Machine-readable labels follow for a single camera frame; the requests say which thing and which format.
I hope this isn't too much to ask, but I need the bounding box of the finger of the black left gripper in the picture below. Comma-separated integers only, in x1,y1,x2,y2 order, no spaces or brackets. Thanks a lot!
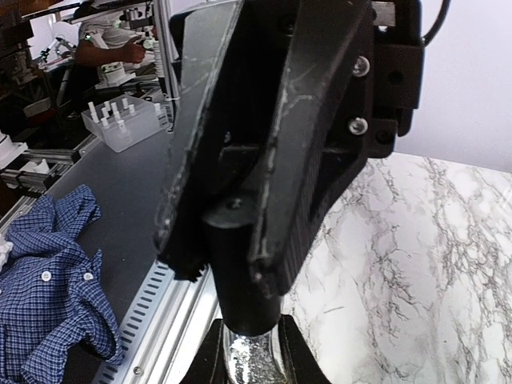
154,1,244,280

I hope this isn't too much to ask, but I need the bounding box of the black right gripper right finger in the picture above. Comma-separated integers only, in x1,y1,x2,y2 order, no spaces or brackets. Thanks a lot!
278,314,330,384

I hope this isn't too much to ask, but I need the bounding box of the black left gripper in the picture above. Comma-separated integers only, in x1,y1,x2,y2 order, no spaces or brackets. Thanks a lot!
248,1,424,296

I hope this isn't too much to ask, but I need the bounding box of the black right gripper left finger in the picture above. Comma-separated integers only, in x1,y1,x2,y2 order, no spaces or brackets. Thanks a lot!
184,319,224,384

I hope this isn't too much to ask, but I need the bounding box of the black nail polish cap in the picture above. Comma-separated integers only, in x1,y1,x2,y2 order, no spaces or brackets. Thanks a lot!
202,194,281,337

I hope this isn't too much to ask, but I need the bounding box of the blue checkered sleeve forearm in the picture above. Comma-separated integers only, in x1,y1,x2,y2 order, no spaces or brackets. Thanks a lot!
1,185,123,383

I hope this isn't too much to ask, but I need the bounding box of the background person in white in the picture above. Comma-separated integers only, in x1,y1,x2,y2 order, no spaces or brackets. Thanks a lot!
74,13,154,85

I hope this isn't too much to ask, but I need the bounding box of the clear plastic vial box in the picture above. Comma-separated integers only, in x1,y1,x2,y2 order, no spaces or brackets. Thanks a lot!
81,94,171,153

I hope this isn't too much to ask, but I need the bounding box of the aluminium front rail frame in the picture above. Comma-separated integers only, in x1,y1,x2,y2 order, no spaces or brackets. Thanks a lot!
0,131,221,384

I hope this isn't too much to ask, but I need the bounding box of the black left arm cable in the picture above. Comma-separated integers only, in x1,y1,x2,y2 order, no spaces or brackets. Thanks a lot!
419,0,453,45

